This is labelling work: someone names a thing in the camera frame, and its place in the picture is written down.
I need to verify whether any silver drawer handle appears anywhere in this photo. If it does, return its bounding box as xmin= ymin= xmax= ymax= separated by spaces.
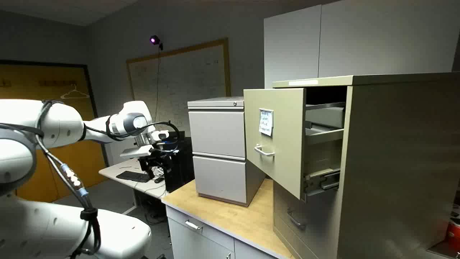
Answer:
xmin=253 ymin=144 xmax=276 ymax=159

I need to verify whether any wood framed whiteboard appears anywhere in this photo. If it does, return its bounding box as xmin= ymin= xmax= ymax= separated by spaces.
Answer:
xmin=126 ymin=38 xmax=231 ymax=134

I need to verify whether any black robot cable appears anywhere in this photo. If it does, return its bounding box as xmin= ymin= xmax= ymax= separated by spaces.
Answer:
xmin=0 ymin=100 xmax=103 ymax=257

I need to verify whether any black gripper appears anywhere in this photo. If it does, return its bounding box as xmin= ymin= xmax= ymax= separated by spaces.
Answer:
xmin=138 ymin=146 xmax=179 ymax=183

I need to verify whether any small grey filing cabinet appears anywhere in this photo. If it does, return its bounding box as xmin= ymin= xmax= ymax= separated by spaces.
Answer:
xmin=187 ymin=97 xmax=264 ymax=206

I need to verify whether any white handwritten paper label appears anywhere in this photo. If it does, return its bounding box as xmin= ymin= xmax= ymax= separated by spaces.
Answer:
xmin=259 ymin=110 xmax=273 ymax=137

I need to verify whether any black pad on desk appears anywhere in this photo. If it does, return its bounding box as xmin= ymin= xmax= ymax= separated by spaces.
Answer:
xmin=116 ymin=172 xmax=151 ymax=183

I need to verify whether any wood top counter cabinet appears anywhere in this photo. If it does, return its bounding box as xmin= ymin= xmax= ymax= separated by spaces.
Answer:
xmin=162 ymin=179 xmax=294 ymax=259

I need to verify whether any yellow door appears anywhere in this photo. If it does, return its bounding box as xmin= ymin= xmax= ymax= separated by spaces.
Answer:
xmin=0 ymin=64 xmax=105 ymax=202

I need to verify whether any beige tall filing cabinet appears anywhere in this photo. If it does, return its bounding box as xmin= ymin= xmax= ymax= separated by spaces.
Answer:
xmin=271 ymin=72 xmax=460 ymax=259

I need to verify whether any beige lower drawer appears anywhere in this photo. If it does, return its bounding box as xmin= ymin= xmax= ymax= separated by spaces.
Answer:
xmin=273 ymin=183 xmax=339 ymax=259

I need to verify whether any beige top drawer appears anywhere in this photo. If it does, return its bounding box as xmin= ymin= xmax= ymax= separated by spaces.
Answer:
xmin=243 ymin=87 xmax=346 ymax=200

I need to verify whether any white wall cabinet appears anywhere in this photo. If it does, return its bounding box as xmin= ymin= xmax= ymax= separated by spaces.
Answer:
xmin=263 ymin=0 xmax=460 ymax=88

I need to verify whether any purple lit webcam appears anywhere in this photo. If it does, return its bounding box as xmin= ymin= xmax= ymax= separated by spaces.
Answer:
xmin=149 ymin=35 xmax=164 ymax=51

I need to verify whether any beige drawer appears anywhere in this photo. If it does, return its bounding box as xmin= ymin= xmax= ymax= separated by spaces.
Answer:
xmin=273 ymin=183 xmax=339 ymax=259
xmin=243 ymin=87 xmax=346 ymax=200

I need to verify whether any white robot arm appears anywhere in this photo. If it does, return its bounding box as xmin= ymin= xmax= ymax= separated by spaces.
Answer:
xmin=0 ymin=100 xmax=168 ymax=259

